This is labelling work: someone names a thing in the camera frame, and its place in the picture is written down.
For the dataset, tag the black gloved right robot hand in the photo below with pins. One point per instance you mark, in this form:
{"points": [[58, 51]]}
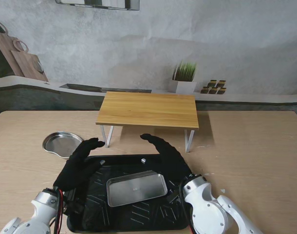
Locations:
{"points": [[172, 163]]}

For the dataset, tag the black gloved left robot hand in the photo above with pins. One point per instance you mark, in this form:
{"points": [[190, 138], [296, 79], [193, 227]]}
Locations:
{"points": [[74, 168]]}

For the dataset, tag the kidney-shaped steel dish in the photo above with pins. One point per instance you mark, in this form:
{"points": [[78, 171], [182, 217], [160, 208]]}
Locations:
{"points": [[59, 146]]}

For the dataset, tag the rectangular steel tray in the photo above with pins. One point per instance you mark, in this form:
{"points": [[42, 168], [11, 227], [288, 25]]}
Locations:
{"points": [[136, 190]]}

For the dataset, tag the large black baking tray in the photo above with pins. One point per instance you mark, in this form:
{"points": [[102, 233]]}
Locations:
{"points": [[138, 217]]}

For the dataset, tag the wooden shelf with white legs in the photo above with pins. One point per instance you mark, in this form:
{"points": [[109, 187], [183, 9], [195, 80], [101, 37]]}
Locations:
{"points": [[148, 109]]}

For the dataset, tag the yellow black spice jar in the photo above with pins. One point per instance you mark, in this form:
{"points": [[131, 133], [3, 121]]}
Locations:
{"points": [[222, 91], [212, 83], [213, 91], [221, 84], [205, 90]]}

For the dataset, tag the potted grass plant white pot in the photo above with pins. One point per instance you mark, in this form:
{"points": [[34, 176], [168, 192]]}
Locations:
{"points": [[183, 78]]}

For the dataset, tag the brown wooden cutting board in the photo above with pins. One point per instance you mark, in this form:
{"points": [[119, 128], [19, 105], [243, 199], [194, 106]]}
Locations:
{"points": [[26, 65]]}

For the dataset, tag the dark wooden cutting board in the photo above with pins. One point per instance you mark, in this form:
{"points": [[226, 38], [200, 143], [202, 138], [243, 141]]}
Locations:
{"points": [[3, 53]]}

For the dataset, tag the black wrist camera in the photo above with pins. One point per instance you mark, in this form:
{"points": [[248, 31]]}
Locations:
{"points": [[74, 203], [174, 195]]}

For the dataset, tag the hanging wall shelf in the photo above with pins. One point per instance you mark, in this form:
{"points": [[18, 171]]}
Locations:
{"points": [[97, 3]]}

